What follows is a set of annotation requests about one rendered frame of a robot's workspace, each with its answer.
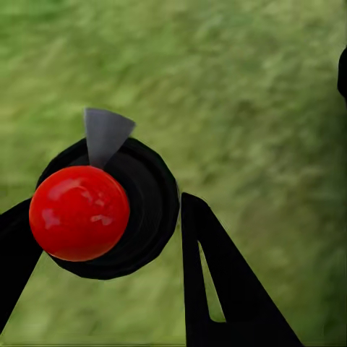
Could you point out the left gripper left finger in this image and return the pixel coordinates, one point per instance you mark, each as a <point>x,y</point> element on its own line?
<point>19,252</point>

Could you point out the pesticide atomizer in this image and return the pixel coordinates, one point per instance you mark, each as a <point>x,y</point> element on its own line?
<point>107,205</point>

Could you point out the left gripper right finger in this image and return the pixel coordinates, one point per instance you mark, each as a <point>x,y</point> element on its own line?
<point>252,318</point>

